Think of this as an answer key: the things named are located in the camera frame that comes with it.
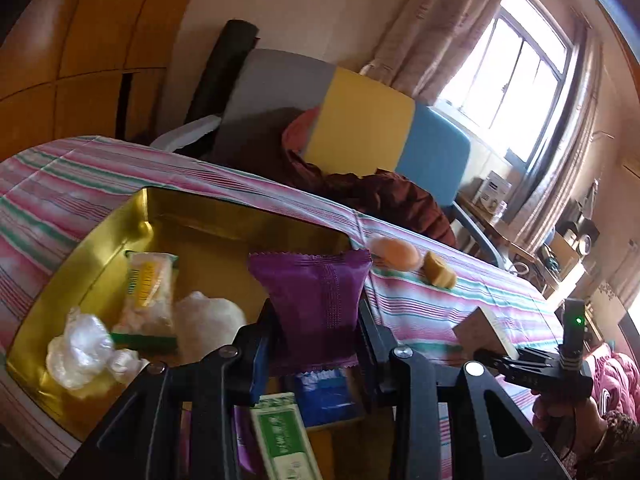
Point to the white cardboard box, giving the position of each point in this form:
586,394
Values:
481,330

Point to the wooden wardrobe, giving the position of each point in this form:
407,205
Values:
86,68

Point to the yellow sponge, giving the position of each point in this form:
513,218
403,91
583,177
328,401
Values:
359,449
437,273

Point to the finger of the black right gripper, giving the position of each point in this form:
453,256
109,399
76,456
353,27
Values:
502,365
534,356

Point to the black rolled mat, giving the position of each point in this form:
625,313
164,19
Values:
211,96

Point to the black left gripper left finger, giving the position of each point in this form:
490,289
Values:
178,422

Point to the window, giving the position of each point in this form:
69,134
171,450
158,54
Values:
506,90

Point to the white plastic bag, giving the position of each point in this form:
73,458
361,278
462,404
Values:
88,360

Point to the dark red jacket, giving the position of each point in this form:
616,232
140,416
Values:
383,195

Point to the blue tissue pack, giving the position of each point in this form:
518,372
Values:
324,397

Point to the striped bed sheet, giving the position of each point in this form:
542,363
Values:
71,208

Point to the grey yellow blue chair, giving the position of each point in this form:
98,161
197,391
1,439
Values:
361,126

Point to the pink planet shaped toy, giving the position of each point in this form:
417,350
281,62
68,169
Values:
397,254

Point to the pink quilt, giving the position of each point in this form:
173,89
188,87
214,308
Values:
615,382

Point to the wooden side table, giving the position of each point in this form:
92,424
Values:
515,259

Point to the cluttered shelf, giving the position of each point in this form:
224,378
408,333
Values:
598,241

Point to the purple snack packet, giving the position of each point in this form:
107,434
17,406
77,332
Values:
316,299

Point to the green white oil box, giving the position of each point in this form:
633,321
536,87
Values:
282,438

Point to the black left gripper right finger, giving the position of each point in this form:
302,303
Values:
436,405

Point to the white green snack packet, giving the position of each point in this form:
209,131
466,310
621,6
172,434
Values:
145,321

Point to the patterned beige curtain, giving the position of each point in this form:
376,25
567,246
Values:
428,43

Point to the white box on table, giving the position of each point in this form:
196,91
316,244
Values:
492,193

